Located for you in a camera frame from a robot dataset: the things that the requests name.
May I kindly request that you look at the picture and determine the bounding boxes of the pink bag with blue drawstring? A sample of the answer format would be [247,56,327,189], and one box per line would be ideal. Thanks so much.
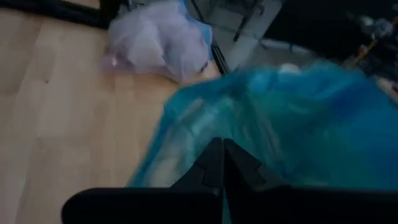
[99,0,216,83]

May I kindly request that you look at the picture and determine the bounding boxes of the teal trash bag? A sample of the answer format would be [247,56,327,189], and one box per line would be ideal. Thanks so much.
[126,60,398,191]

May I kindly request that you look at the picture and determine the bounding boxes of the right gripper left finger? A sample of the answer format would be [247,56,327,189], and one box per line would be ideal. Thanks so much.
[61,137,225,224]

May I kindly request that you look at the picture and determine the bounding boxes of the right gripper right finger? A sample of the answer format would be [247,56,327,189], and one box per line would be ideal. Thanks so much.
[223,138,398,224]

